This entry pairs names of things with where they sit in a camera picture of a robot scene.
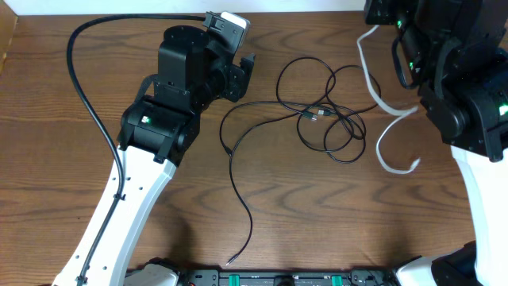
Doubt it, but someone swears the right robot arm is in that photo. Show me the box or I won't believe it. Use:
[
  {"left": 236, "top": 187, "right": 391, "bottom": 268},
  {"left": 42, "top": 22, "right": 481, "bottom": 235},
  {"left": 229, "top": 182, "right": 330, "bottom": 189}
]
[{"left": 364, "top": 0, "right": 507, "bottom": 285}]

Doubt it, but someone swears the white usb cable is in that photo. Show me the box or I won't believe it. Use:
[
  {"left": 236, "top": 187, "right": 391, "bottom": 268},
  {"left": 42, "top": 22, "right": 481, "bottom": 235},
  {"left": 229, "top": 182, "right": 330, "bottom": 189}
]
[{"left": 356, "top": 25, "right": 421, "bottom": 175}]

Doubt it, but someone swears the left camera cable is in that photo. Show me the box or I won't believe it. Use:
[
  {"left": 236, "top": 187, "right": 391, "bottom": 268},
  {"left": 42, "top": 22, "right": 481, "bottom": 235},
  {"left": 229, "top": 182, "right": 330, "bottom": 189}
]
[{"left": 66, "top": 14, "right": 207, "bottom": 286}]

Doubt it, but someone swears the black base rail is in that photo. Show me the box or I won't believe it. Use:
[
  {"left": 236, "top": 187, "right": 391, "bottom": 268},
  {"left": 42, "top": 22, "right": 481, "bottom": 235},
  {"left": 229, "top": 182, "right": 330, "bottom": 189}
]
[{"left": 126, "top": 257, "right": 433, "bottom": 286}]

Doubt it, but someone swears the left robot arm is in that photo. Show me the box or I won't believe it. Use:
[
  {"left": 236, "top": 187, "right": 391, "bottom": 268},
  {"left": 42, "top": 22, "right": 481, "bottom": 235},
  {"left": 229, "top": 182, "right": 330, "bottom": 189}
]
[{"left": 54, "top": 12, "right": 255, "bottom": 286}]

